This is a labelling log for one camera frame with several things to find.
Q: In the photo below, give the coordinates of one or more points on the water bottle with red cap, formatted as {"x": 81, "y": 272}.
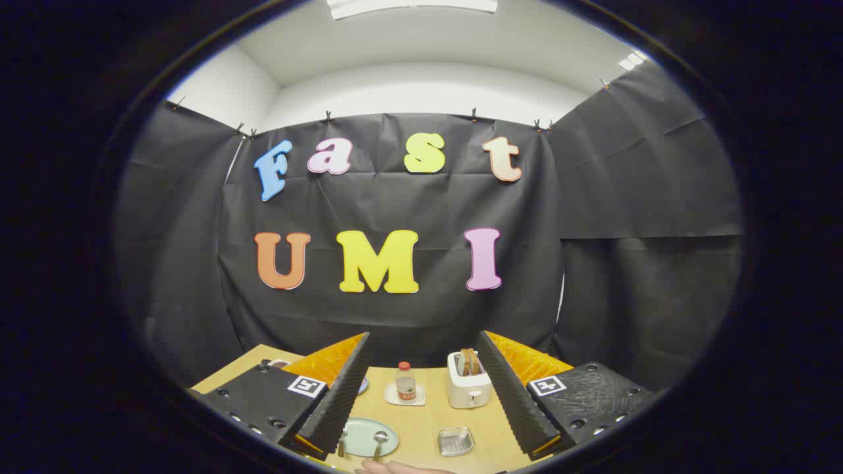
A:
{"x": 406, "y": 383}

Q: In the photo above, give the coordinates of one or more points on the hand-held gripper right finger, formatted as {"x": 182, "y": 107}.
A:
{"x": 510, "y": 395}

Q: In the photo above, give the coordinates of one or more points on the metal spoon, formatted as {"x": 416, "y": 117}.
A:
{"x": 380, "y": 437}

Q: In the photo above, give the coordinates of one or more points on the silver foil tray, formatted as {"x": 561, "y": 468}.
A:
{"x": 456, "y": 442}

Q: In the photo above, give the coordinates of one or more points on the light green plate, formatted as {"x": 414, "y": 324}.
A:
{"x": 362, "y": 434}

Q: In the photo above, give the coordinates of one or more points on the white toaster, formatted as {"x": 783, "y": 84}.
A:
{"x": 467, "y": 392}

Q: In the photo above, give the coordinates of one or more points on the white divided sauce dish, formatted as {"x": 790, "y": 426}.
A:
{"x": 279, "y": 363}

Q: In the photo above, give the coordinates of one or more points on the ceiling light panel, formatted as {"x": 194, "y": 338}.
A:
{"x": 408, "y": 5}

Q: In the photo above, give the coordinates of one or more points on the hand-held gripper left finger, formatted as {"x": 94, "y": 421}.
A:
{"x": 342, "y": 388}

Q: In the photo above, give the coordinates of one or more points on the white square coaster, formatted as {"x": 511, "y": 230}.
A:
{"x": 390, "y": 397}

